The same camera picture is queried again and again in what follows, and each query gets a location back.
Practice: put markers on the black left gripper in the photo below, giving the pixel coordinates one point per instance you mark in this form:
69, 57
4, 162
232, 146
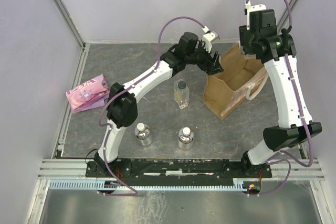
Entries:
211, 66

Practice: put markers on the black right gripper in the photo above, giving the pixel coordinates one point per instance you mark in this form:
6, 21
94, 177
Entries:
244, 34

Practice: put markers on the brown canvas tote bag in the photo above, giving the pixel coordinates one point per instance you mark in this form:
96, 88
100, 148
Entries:
243, 78

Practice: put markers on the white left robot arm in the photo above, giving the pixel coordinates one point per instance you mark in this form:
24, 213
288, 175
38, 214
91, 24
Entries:
122, 108

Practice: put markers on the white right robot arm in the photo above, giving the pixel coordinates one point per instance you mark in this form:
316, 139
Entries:
277, 53

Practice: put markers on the square bottle front dark cap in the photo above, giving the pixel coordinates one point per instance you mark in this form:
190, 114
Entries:
181, 93

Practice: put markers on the round clear bottle right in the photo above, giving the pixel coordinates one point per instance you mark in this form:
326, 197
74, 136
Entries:
186, 138

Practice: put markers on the round clear bottle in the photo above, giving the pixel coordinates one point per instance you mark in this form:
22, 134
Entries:
186, 138
142, 133

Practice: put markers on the round clear bottle left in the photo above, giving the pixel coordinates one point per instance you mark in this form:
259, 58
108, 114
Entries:
142, 133

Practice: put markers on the pink tissue pack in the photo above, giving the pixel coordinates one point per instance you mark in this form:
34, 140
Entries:
88, 95

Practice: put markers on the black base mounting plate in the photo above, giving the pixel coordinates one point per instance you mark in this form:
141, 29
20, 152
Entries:
184, 172

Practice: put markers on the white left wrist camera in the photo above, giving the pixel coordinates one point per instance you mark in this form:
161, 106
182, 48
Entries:
209, 38

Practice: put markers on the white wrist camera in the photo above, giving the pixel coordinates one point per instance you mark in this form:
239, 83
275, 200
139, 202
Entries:
209, 38
252, 8

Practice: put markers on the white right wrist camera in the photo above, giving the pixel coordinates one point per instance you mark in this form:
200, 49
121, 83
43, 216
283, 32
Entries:
252, 8

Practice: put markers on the light blue cable duct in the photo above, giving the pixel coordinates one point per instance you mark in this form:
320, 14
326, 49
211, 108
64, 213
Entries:
102, 184

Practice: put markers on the aluminium frame rail front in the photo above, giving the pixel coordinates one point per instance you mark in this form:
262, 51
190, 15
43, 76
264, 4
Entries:
76, 169

